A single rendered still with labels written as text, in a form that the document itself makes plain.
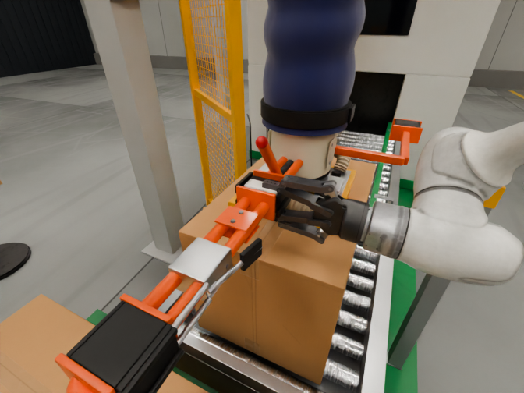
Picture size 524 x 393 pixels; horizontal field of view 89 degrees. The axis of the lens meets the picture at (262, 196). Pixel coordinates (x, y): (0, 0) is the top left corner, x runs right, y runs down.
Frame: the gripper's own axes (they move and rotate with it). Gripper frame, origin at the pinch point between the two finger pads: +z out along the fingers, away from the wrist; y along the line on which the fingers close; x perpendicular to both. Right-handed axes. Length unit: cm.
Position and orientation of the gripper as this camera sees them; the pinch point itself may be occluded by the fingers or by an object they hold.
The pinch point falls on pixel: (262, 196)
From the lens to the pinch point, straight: 54.5
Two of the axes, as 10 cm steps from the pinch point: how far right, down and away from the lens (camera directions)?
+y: -0.1, 8.4, 5.5
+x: 4.3, -4.9, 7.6
